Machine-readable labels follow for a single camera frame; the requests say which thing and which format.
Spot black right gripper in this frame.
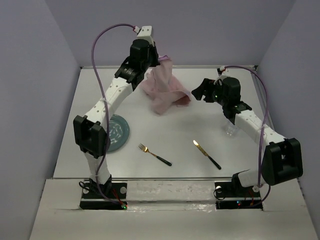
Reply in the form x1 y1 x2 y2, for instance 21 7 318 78
190 78 228 107

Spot pink cloth placemat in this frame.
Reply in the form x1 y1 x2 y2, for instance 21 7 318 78
139 55 191 115

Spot teal ceramic plate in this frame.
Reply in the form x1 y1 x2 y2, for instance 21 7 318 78
107 114 130 153

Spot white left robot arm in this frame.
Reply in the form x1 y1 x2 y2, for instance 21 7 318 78
73 37 159 198

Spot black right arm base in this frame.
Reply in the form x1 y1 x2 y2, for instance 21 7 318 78
213 181 263 210

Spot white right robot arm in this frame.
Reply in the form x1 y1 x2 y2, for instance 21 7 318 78
191 76 303 196

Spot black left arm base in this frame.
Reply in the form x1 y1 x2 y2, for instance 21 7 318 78
78 179 128 211

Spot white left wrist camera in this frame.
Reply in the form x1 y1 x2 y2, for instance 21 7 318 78
137 25 154 43

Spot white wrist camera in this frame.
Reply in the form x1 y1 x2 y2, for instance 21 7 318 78
137 25 154 43
215 66 230 82

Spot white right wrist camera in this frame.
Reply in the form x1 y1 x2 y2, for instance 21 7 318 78
215 66 230 82

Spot gold knife black handle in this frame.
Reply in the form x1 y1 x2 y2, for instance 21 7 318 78
193 140 222 170

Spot gold fork black handle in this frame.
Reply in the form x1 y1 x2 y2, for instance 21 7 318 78
138 143 172 167

